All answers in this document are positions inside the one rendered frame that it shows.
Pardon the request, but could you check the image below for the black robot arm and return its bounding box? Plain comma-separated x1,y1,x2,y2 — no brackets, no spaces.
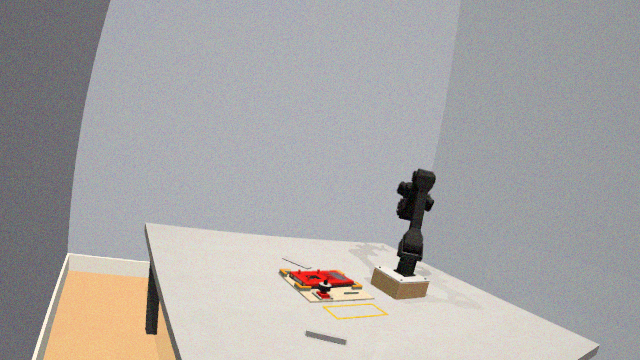
394,168,436,277

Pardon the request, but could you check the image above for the black tyre with grey wheel rim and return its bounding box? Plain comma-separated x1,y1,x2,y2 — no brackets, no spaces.
318,282,332,292

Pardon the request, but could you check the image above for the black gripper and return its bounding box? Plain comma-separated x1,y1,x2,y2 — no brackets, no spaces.
397,181,434,212

